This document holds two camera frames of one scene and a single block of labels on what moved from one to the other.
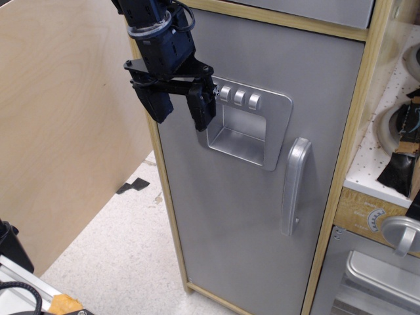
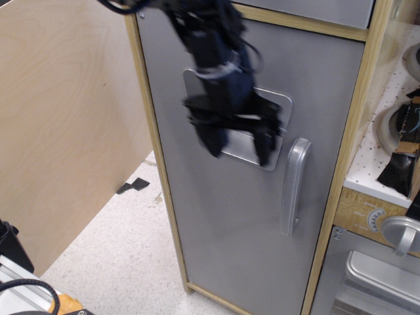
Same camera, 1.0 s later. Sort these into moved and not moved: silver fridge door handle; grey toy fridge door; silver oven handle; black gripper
Moved: black gripper
Not moved: silver oven handle; silver fridge door handle; grey toy fridge door
